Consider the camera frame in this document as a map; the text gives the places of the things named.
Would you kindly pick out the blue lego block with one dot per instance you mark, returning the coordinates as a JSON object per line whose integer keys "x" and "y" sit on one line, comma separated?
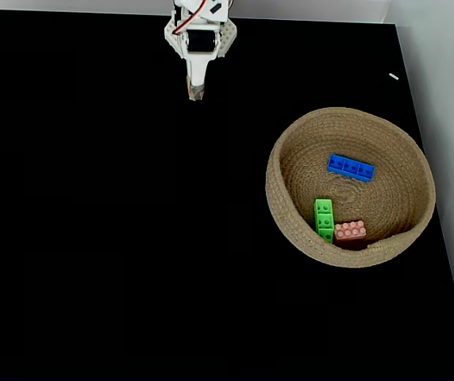
{"x": 351, "y": 168}

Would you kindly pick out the green lego block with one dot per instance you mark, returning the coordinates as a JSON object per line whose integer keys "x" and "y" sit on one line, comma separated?
{"x": 324, "y": 218}

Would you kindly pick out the pink lego block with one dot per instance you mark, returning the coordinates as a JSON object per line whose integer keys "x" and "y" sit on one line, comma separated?
{"x": 350, "y": 232}

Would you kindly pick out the small white scrap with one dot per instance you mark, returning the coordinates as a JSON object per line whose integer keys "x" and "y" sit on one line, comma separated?
{"x": 393, "y": 76}

